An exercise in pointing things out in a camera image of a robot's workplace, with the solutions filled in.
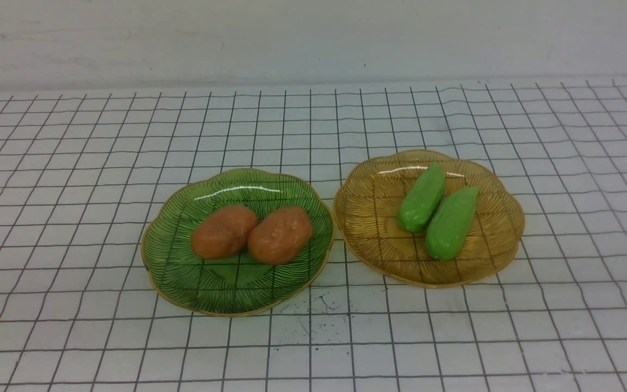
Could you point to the green glass flower plate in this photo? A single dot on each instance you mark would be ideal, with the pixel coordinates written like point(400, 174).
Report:
point(238, 285)

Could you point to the white grid table mat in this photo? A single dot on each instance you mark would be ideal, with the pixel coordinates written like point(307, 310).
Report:
point(82, 173)

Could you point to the orange potato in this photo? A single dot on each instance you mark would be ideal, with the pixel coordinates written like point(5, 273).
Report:
point(280, 236)
point(223, 233)

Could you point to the green pepper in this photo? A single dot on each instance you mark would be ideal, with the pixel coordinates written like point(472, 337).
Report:
point(418, 206)
point(449, 227)

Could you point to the amber glass flower plate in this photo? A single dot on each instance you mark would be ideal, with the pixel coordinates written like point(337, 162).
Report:
point(366, 211)

